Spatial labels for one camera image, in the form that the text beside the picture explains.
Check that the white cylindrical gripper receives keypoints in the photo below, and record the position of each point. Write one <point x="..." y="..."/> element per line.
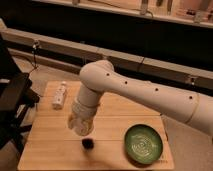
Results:
<point x="81" y="110"/>

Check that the translucent ceramic cup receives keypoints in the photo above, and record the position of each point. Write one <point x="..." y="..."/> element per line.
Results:
<point x="81" y="124"/>

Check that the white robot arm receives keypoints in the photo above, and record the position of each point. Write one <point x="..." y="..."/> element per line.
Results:
<point x="189" y="107"/>

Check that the small black eraser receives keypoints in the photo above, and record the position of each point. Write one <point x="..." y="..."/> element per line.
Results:
<point x="88" y="143"/>

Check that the white plastic bottle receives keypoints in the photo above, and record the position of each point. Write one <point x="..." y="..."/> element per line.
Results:
<point x="59" y="96"/>

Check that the green ribbed plate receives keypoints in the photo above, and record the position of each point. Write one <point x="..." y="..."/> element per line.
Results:
<point x="143" y="144"/>

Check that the black chair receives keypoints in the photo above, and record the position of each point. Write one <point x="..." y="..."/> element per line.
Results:
<point x="16" y="97"/>

